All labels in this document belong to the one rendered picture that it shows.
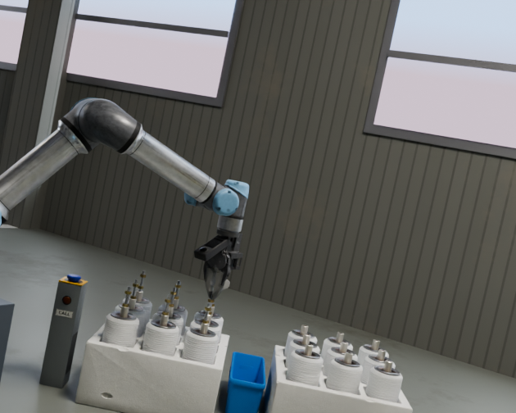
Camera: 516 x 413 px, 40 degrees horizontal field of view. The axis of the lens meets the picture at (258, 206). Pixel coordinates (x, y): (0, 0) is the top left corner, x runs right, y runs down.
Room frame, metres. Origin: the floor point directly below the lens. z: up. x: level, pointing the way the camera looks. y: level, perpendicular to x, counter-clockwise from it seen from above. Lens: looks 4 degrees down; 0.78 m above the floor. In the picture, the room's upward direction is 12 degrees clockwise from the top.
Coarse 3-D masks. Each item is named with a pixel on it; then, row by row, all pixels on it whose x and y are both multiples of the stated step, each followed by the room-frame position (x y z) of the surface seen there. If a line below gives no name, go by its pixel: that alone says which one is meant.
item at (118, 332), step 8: (112, 320) 1.99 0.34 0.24; (120, 320) 1.99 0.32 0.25; (128, 320) 2.00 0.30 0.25; (136, 320) 2.02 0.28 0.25; (104, 328) 2.02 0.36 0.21; (112, 328) 1.99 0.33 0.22; (120, 328) 1.98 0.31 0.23; (128, 328) 1.99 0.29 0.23; (136, 328) 2.02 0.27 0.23; (104, 336) 2.00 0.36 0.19; (112, 336) 1.98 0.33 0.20; (120, 336) 1.99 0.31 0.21; (128, 336) 1.99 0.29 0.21; (136, 336) 2.03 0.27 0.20; (120, 344) 1.99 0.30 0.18; (128, 344) 2.00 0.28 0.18
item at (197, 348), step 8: (192, 336) 1.99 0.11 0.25; (200, 336) 1.99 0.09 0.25; (216, 336) 2.03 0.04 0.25; (184, 344) 2.02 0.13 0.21; (192, 344) 1.99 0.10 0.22; (200, 344) 1.98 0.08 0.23; (208, 344) 1.99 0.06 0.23; (216, 344) 2.02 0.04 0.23; (184, 352) 2.01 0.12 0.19; (192, 352) 1.99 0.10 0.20; (200, 352) 1.98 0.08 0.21; (208, 352) 1.99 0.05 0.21; (192, 360) 1.99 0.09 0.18; (200, 360) 1.99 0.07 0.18; (208, 360) 2.00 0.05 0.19
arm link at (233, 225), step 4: (220, 216) 2.14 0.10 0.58; (224, 216) 2.19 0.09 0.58; (220, 220) 2.14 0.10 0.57; (224, 220) 2.13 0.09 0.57; (228, 220) 2.13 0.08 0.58; (232, 220) 2.13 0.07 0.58; (236, 220) 2.13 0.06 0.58; (240, 220) 2.14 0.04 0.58; (220, 224) 2.14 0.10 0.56; (224, 224) 2.13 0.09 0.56; (228, 224) 2.12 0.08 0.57; (232, 224) 2.13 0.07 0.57; (236, 224) 2.13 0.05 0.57; (240, 224) 2.14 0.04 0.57; (220, 228) 2.13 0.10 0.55; (224, 228) 2.13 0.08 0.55; (228, 228) 2.12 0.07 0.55; (232, 228) 2.13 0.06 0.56; (236, 228) 2.13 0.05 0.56; (240, 228) 2.15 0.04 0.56; (232, 232) 2.13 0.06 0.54; (236, 232) 2.14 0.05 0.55
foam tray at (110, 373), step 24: (96, 336) 2.02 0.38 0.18; (96, 360) 1.95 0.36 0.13; (120, 360) 1.95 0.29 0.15; (144, 360) 1.95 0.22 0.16; (168, 360) 1.95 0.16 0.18; (216, 360) 2.03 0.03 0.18; (96, 384) 1.95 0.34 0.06; (120, 384) 1.95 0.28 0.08; (144, 384) 1.95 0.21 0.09; (168, 384) 1.95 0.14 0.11; (192, 384) 1.95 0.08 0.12; (216, 384) 1.96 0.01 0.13; (120, 408) 1.95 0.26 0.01; (144, 408) 1.95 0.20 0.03; (168, 408) 1.95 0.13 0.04; (192, 408) 1.95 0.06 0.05
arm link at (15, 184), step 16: (64, 128) 1.89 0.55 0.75; (48, 144) 1.88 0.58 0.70; (64, 144) 1.89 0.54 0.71; (80, 144) 1.90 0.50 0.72; (96, 144) 1.94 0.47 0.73; (32, 160) 1.86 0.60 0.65; (48, 160) 1.87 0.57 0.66; (64, 160) 1.90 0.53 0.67; (0, 176) 1.86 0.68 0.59; (16, 176) 1.84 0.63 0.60; (32, 176) 1.86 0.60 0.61; (48, 176) 1.89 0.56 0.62; (0, 192) 1.83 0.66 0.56; (16, 192) 1.84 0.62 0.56; (0, 208) 1.82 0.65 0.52
